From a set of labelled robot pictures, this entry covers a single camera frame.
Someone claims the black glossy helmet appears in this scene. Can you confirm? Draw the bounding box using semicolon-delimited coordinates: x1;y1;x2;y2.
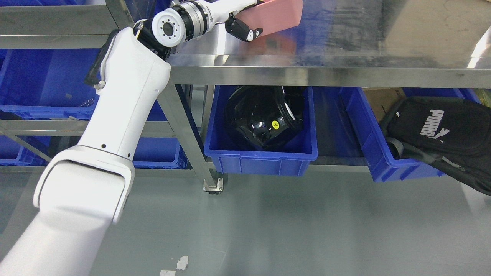
223;85;306;151

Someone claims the stainless steel table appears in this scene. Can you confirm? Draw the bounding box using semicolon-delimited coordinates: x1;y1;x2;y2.
158;0;490;186

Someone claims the blue bin with helmet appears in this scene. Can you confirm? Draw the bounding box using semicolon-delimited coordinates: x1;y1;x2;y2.
204;85;318;176

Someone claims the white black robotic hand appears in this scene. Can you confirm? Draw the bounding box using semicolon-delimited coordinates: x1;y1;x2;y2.
225;0;265;42

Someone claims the pink plastic storage box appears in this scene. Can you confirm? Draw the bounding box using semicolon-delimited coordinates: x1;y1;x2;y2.
237;0;303;37

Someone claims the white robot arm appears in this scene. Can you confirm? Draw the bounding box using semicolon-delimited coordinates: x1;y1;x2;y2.
1;0;259;276

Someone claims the black Puma bag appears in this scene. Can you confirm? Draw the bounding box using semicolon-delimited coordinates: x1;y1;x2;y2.
379;96;491;196

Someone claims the blue bin with bag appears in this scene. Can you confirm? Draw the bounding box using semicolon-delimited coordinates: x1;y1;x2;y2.
339;87;480;182

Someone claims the lower left blue bin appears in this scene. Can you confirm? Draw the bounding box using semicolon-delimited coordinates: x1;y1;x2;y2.
0;136;51;166

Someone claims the cardboard piece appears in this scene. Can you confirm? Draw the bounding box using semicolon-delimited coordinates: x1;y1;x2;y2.
362;87;406;122

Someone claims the large blue shelf bin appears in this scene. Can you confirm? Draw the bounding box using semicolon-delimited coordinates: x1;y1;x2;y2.
1;48;99;120

